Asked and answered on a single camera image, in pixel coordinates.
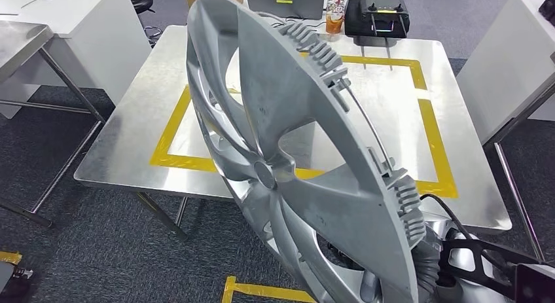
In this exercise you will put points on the yellow floor tape square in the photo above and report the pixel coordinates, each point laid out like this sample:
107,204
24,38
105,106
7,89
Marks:
260,290

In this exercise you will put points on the black device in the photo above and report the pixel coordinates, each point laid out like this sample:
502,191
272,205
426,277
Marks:
548,8

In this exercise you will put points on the black machine attachment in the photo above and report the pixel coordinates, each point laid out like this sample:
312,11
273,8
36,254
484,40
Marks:
24,273

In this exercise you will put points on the yellow floor tape piece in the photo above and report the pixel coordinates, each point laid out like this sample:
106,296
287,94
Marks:
8,257

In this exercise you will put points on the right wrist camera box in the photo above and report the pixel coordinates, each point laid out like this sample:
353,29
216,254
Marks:
535,286

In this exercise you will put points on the grey laptop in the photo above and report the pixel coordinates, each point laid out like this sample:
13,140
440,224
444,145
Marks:
286,8

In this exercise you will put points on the plastic iced drink cup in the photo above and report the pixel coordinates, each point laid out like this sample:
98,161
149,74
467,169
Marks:
334,23

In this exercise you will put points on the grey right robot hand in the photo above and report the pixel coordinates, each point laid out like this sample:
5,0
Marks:
440,229

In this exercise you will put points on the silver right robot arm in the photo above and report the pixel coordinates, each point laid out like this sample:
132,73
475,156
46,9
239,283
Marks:
427,266

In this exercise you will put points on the white table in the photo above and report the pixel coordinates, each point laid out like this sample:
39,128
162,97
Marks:
498,67
108,41

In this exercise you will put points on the stainless steel workbench table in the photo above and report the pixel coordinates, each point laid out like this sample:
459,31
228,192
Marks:
143,119

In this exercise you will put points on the black remote controller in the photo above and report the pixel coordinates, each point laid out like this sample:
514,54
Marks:
360,19

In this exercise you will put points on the silver wheel hubcap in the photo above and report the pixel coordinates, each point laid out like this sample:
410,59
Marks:
295,97

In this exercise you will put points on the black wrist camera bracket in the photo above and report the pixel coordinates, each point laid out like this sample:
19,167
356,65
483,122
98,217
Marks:
472,247

